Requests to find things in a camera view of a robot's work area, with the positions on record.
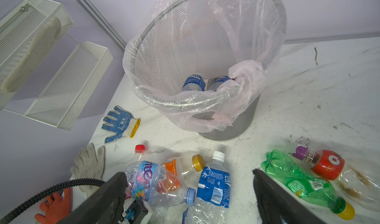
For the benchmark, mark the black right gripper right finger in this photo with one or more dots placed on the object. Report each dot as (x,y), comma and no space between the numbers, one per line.
(276,206)

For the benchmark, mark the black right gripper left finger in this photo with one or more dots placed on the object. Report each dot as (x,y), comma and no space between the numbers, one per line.
(105,206)

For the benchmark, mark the white cap blue label bottle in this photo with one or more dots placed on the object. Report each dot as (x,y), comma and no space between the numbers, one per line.
(213,196)

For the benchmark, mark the clear bottle blue label front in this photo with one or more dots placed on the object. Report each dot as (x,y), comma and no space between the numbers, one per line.
(217,83)

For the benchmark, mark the clear bottle green cap blue label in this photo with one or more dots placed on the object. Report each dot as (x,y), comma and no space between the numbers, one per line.
(194,83)

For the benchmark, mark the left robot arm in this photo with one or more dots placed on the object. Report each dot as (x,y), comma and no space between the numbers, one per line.
(45,193)

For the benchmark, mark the grey mesh waste bin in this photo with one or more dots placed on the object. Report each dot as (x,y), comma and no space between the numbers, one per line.
(207,61)

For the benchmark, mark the white knit glove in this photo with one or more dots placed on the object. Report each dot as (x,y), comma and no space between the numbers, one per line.
(89,163)

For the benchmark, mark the green crushed plastic bottle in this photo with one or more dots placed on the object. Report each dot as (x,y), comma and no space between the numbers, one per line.
(313,190)

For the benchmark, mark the colourful label clear bottle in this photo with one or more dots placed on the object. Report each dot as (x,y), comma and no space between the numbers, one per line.
(157,186)

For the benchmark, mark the orange rubber glove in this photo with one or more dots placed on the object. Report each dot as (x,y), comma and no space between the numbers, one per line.
(56,208)

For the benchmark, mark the red cap clear bottle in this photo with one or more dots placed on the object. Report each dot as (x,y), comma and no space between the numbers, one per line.
(136,160)

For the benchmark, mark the yellow cap orange bottle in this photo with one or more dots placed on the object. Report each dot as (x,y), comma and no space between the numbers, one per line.
(188,168)

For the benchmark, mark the blue dotted work glove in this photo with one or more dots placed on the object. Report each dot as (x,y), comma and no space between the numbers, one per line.
(120,123)

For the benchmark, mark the red label purple cap bottle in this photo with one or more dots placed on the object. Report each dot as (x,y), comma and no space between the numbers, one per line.
(358,178)

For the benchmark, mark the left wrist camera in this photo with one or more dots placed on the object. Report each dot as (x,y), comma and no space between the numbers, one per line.
(139,212)

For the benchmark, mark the white mesh wall shelf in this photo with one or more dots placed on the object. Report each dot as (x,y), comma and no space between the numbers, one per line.
(36,47)

